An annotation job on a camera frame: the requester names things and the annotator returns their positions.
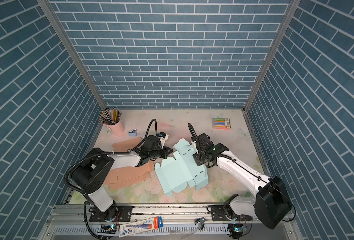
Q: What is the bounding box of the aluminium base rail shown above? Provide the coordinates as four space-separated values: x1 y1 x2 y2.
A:
39 204 302 240

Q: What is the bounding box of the aluminium right corner post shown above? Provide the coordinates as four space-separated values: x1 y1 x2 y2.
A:
244 0 301 113

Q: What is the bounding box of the small metal clip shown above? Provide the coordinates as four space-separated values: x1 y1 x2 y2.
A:
194 217 207 231

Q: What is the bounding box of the light teal paper box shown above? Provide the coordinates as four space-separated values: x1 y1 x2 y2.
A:
154 139 209 197

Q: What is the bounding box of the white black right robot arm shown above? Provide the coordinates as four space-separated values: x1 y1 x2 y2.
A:
191 133 293 229

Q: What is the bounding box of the clear box of markers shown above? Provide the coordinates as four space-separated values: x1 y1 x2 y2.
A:
212 118 231 130

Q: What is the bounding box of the bundle of coloured pencils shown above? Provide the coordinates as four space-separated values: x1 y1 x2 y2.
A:
99 108 121 126

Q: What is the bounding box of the aluminium corner post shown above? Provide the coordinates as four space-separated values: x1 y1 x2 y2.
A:
37 0 107 110
244 0 301 113

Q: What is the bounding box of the pink metal pencil bucket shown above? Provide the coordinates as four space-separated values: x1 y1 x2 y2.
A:
107 120 125 136

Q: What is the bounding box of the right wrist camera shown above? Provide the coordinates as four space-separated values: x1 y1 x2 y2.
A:
191 137 198 152

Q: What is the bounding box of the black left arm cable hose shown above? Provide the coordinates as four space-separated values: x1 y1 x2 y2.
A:
63 118 159 196

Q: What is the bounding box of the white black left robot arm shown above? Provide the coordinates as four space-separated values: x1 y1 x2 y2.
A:
64 132 172 213

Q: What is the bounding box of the flat pink paper box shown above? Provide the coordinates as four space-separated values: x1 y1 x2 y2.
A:
103 137 154 190

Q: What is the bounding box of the aluminium left corner post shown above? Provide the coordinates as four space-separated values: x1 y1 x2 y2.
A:
37 0 107 110

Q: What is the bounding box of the light blue small stapler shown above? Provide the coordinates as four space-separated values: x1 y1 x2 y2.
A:
128 129 137 137

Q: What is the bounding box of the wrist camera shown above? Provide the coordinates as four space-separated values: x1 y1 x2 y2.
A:
191 137 198 152
158 132 168 148

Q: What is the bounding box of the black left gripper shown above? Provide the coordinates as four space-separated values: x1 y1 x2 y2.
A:
148 145 174 159

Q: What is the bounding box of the blue red white packet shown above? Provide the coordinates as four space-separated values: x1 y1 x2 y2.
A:
119 217 163 238

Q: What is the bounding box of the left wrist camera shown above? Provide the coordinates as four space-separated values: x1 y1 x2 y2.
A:
158 132 168 148

